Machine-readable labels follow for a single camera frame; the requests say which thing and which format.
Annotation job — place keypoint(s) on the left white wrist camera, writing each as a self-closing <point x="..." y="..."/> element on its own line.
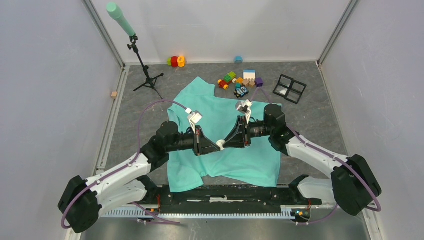
<point x="193" y="118"/>

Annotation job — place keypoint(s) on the blue round toy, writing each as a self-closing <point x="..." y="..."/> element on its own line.
<point x="238" y="59"/>

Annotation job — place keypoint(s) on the black display case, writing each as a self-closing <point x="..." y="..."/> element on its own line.
<point x="295" y="91"/>
<point x="283" y="86"/>

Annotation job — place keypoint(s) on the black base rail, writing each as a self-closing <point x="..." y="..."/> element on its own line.
<point x="227" y="199"/>

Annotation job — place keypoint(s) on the red orange green toy rings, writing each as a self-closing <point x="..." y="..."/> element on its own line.
<point x="176" y="61"/>

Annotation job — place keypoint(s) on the small wooden cube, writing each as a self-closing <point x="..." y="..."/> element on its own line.
<point x="114" y="95"/>

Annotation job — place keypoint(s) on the black tripod stand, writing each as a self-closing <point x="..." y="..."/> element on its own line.
<point x="150" y="82"/>

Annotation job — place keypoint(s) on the colourful toy brick train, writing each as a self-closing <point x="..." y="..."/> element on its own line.
<point x="230" y="78"/>

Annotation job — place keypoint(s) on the green microphone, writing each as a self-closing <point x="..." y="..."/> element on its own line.
<point x="116" y="13"/>

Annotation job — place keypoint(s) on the white cable duct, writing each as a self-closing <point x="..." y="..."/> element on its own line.
<point x="136" y="212"/>

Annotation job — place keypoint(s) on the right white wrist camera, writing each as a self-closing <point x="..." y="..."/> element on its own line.
<point x="245" y="108"/>

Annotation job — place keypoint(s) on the blue white block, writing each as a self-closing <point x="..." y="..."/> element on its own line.
<point x="249" y="74"/>

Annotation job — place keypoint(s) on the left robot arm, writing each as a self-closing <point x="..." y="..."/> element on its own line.
<point x="84" y="200"/>

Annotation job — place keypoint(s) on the yellow landscape brooch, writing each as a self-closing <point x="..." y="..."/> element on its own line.
<point x="220" y="143"/>

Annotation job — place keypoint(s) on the small tan wooden blocks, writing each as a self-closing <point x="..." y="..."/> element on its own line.
<point x="249" y="82"/>

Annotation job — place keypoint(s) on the black owl toy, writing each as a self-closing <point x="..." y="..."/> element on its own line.
<point x="241" y="91"/>

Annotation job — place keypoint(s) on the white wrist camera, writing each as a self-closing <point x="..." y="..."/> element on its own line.
<point x="245" y="108"/>
<point x="193" y="118"/>

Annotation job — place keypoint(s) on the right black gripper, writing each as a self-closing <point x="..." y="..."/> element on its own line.
<point x="240" y="135"/>

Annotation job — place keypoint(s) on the left black display case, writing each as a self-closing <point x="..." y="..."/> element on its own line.
<point x="283" y="86"/>

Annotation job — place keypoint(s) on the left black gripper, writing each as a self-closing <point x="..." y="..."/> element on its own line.
<point x="202" y="145"/>

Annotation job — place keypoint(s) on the purple cube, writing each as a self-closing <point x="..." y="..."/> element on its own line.
<point x="259" y="82"/>

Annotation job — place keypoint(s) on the right black display case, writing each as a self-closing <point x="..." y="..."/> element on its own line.
<point x="295" y="91"/>

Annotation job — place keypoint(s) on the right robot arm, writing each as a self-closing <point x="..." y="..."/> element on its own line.
<point x="351" y="185"/>

